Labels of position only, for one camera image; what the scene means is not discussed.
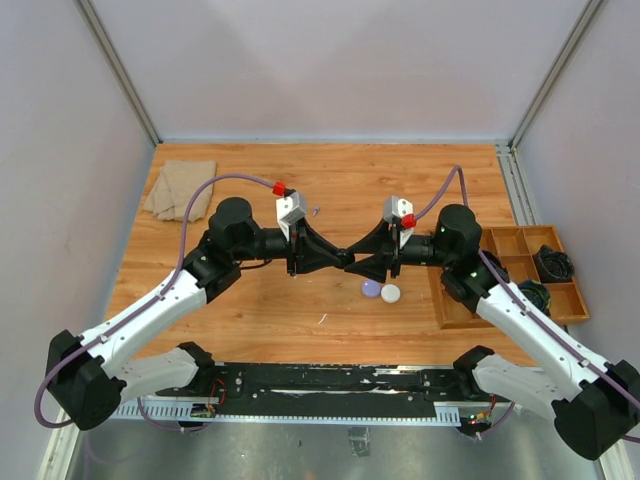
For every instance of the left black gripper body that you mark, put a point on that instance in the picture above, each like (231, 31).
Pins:
(296, 248)

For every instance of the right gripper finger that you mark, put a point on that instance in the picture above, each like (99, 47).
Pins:
(377, 243)
(374, 268)

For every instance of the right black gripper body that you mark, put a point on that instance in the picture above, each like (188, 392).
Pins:
(394, 255)

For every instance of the purple earbud case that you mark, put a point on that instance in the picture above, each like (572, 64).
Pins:
(371, 288)

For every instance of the white earbud case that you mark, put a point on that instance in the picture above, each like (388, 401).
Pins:
(390, 293)

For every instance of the black earbud case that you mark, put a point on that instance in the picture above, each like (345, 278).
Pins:
(346, 257)

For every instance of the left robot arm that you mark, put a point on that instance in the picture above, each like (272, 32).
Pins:
(90, 375)

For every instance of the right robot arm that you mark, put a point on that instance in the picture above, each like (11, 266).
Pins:
(591, 402)

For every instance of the wooden compartment tray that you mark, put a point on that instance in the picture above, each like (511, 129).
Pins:
(516, 249)

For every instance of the beige folded cloth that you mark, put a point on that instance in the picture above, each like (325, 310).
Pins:
(177, 181)

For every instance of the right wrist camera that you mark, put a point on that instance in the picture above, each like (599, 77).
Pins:
(397, 209)

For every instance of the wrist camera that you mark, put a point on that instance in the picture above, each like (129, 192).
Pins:
(289, 210)
(397, 209)

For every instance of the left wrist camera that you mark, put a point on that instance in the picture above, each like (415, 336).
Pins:
(289, 210)

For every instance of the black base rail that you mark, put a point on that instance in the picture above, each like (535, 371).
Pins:
(327, 388)

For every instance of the white cable duct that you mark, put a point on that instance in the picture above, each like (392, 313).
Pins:
(196, 412)

